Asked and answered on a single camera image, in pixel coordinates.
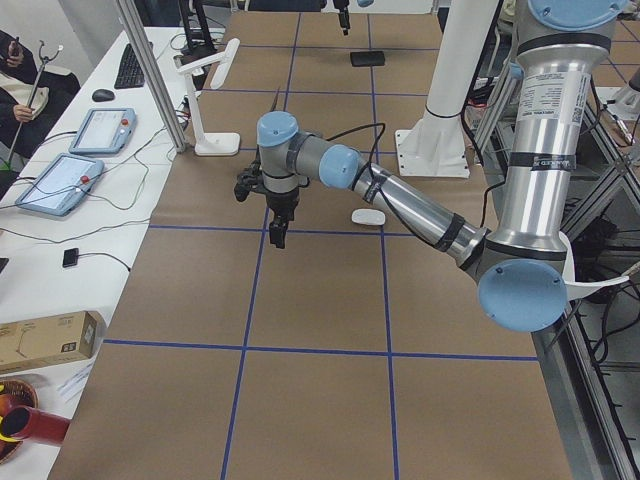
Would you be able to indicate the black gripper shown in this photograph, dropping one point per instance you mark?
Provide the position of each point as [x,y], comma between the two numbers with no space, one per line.
[342,18]
[281,201]

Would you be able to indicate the black mouse pad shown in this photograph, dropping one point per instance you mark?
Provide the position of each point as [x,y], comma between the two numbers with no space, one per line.
[369,58]

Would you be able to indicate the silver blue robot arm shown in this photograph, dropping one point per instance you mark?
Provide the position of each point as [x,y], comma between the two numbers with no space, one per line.
[523,268]
[361,3]

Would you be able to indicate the white computer mouse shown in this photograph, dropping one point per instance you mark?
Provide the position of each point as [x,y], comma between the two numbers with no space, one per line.
[368,217]

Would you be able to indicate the white desk lamp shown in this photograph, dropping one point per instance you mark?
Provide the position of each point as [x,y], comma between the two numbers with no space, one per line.
[209,143]

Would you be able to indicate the black desk mouse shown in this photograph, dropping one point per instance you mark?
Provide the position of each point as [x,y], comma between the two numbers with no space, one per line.
[103,95]

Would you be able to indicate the upper blue teach pendant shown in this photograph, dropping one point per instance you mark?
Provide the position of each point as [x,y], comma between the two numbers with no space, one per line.
[104,131]

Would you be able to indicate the blue teach pendant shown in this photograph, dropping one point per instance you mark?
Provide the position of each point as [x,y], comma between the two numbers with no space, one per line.
[62,185]
[104,131]

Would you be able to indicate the black keyboard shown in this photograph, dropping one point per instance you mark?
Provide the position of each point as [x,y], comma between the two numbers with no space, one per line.
[130,74]

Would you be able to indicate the lower blue teach pendant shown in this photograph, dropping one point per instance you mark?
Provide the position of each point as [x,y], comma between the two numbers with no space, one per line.
[62,185]

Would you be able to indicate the seated person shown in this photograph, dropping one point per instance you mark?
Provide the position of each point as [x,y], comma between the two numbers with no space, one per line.
[31,102]

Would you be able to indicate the brown cardboard box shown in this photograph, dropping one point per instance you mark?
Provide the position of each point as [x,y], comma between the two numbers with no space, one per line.
[49,341]

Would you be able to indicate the white plastic chair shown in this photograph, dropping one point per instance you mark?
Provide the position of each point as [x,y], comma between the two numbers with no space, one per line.
[582,271]

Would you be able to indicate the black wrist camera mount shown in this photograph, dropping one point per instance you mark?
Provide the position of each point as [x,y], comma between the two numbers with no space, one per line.
[250,180]

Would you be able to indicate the white pedestal column base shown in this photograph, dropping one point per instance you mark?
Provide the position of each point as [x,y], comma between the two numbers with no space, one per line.
[435,146]

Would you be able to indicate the aluminium frame post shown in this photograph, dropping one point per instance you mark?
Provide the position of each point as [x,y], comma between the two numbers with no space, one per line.
[135,31]

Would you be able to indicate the small black device with cable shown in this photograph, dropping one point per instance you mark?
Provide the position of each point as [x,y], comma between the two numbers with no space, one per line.
[70,257]

